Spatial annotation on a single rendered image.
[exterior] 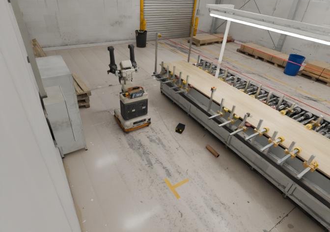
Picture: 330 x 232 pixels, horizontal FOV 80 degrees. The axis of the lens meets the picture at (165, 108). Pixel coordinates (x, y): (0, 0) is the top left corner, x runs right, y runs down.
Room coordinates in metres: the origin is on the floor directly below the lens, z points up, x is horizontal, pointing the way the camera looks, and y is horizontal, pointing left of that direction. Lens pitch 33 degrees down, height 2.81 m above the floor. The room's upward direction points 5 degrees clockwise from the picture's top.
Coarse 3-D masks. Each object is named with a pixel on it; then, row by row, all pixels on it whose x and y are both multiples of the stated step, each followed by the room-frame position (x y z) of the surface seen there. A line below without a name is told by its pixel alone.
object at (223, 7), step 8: (216, 8) 3.88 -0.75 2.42; (224, 8) 3.72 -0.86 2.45; (232, 8) 4.42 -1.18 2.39; (256, 16) 3.20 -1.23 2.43; (264, 16) 3.10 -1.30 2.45; (288, 24) 2.80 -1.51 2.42; (296, 24) 2.72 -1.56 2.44; (304, 24) 2.65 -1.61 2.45; (328, 32) 2.42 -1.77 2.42; (224, 40) 4.42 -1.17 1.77; (216, 72) 4.45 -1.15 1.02
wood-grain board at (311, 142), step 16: (160, 64) 4.99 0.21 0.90; (176, 64) 5.07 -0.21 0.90; (192, 80) 4.14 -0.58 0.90; (208, 80) 4.20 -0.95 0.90; (208, 96) 3.47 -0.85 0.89; (224, 96) 3.51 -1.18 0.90; (240, 96) 3.57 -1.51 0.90; (240, 112) 2.96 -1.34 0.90; (256, 112) 3.00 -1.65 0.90; (272, 112) 3.04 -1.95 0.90; (272, 128) 2.57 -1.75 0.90; (288, 128) 2.60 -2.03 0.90; (304, 128) 2.64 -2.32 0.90; (288, 144) 2.20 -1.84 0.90; (304, 144) 2.23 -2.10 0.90; (320, 144) 2.26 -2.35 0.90; (304, 160) 1.92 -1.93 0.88; (320, 160) 1.93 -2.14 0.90
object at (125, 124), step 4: (116, 108) 3.67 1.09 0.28; (116, 112) 3.55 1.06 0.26; (120, 112) 3.53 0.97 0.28; (116, 116) 3.53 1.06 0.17; (120, 116) 3.40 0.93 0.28; (140, 116) 3.45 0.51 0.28; (144, 116) 3.46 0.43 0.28; (148, 116) 3.48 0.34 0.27; (120, 120) 3.33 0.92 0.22; (124, 120) 3.27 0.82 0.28; (128, 120) 3.28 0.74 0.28; (132, 120) 3.29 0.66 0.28; (136, 120) 3.31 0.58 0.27; (148, 120) 3.47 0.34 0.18; (120, 124) 3.34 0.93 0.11; (124, 124) 3.17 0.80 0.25; (128, 124) 3.19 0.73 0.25; (136, 124) 3.29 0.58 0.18; (140, 124) 3.35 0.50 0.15; (144, 124) 3.40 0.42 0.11; (148, 124) 3.45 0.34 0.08; (124, 128) 3.17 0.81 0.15; (128, 128) 3.19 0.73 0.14; (132, 128) 3.24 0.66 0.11; (136, 128) 3.28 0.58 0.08
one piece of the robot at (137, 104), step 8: (136, 88) 3.40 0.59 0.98; (120, 96) 3.37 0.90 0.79; (128, 96) 3.31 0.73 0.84; (144, 96) 3.49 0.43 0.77; (120, 104) 3.39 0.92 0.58; (128, 104) 3.28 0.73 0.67; (136, 104) 3.38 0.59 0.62; (144, 104) 3.49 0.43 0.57; (128, 112) 3.28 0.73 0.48; (136, 112) 3.38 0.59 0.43; (144, 112) 3.49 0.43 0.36
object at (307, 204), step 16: (176, 96) 4.44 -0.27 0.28; (192, 112) 3.90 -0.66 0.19; (208, 128) 3.39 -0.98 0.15; (224, 144) 3.03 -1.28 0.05; (240, 144) 2.77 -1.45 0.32; (256, 160) 2.45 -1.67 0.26; (288, 160) 2.10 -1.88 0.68; (272, 176) 2.19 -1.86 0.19; (320, 176) 1.77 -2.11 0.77; (288, 192) 1.92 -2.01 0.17; (304, 208) 1.70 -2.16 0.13; (320, 208) 1.62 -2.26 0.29; (320, 224) 1.53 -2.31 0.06
